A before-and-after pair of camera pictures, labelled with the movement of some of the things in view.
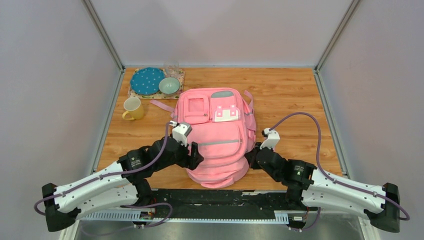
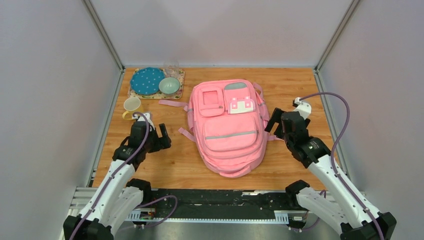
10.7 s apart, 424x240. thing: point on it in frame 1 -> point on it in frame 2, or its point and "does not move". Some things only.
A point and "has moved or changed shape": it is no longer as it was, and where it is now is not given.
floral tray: x=179 y=94 does not move
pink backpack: x=223 y=126 has moved or changed shape
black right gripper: x=250 y=155 -> x=275 y=118
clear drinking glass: x=171 y=69 does not move
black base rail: x=231 y=205 does not move
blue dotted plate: x=145 y=81 does not move
